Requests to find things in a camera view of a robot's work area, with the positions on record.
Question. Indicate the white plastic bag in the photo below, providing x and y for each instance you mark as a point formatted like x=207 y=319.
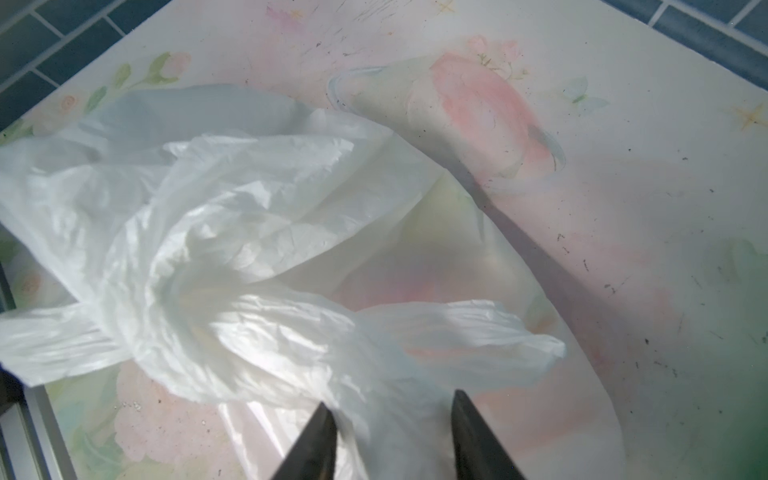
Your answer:
x=242 y=248

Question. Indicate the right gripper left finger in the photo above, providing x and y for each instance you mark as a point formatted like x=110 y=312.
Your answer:
x=313 y=454

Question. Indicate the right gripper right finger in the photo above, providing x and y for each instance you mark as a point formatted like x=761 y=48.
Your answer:
x=478 y=453

